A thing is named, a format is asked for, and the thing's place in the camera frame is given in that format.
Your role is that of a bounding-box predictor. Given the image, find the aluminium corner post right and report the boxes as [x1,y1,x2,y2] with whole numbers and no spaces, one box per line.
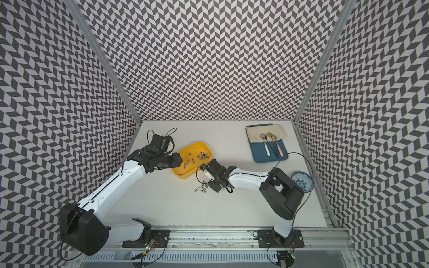
[293,0,358,125]

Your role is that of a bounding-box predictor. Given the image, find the pink handled spoon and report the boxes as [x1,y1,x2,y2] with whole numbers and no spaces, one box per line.
[272,135,284,157]

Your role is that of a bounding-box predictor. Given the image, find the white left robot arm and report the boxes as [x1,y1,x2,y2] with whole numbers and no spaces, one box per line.
[59,135,182,256]

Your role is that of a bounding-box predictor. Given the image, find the beige folded cloth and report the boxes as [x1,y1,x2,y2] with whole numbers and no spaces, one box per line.
[246,124,286,143]

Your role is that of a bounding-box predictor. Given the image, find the aluminium corner post left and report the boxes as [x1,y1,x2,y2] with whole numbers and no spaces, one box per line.
[63,0,141,125]

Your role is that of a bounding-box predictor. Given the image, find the aluminium corner post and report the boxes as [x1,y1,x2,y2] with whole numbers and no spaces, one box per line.
[63,0,141,125]
[293,0,358,125]

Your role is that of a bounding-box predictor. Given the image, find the white handled spoon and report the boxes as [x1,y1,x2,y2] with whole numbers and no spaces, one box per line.
[260,134,271,157]

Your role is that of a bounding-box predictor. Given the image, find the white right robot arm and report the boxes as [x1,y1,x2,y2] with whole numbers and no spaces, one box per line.
[197,159,305,247]

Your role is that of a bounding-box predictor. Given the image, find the teal plastic tray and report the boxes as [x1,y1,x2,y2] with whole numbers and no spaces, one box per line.
[247,124,289,164]

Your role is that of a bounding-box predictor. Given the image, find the yellow plastic storage box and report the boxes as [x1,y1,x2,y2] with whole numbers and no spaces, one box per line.
[173,141,213,179]

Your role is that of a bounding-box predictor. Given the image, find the gold spoon green handle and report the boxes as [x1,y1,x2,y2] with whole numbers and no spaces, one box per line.
[267,132,279,158]

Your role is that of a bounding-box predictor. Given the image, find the blue patterned bowl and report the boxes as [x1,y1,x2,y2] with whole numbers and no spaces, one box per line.
[291,172,314,193]

